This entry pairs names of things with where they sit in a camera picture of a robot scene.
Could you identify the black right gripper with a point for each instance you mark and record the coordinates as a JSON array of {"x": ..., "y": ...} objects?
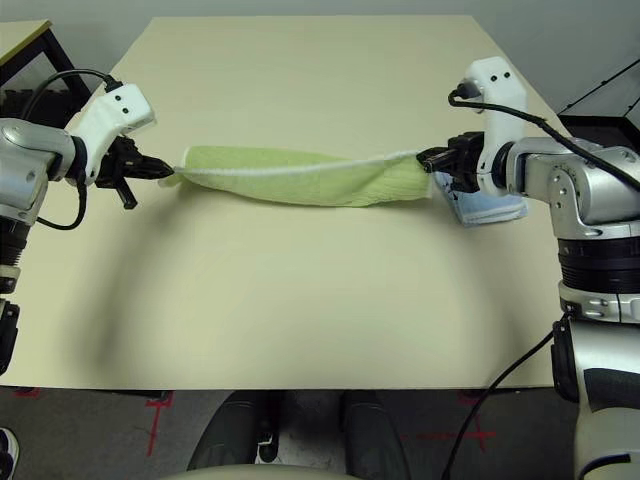
[{"x": 465, "y": 160}]

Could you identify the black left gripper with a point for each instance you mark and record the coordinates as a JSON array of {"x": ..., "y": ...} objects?
[{"x": 117, "y": 165}]

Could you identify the green terry towel white trim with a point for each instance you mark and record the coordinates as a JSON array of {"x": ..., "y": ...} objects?
[{"x": 300, "y": 185}]

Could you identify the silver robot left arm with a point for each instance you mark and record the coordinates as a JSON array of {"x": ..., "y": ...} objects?
[{"x": 25, "y": 160}]

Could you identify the folded light blue towel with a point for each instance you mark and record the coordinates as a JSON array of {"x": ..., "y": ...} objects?
[{"x": 490, "y": 210}]

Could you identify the black foam floor mat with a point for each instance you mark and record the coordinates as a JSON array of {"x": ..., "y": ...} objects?
[{"x": 50, "y": 102}]

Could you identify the black low platform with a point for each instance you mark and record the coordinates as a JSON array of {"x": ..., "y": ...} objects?
[{"x": 600, "y": 127}]

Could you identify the black tripod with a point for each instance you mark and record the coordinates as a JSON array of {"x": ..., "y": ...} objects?
[{"x": 600, "y": 86}]

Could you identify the dark grey robot left leg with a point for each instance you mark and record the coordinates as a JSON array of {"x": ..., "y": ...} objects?
[{"x": 230, "y": 430}]

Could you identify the dark grey robot leg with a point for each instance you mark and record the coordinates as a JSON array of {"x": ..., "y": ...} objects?
[
  {"x": 375, "y": 435},
  {"x": 230, "y": 430}
]

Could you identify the dark grey robot right leg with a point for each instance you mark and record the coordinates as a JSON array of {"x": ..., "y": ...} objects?
[{"x": 375, "y": 435}]

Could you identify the white bystander shoe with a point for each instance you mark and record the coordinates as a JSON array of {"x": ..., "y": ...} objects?
[{"x": 7, "y": 450}]

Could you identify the beige robot torso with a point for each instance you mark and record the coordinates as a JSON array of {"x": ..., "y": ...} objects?
[{"x": 265, "y": 472}]

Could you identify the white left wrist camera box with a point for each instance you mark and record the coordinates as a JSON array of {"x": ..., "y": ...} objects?
[{"x": 120, "y": 110}]

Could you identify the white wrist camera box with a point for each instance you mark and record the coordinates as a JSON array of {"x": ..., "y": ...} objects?
[
  {"x": 120, "y": 110},
  {"x": 495, "y": 90}
]

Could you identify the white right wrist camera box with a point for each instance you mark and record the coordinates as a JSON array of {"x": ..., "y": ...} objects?
[{"x": 495, "y": 90}]

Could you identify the beige side table black frame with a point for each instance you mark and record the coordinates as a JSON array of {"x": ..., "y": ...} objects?
[{"x": 20, "y": 40}]

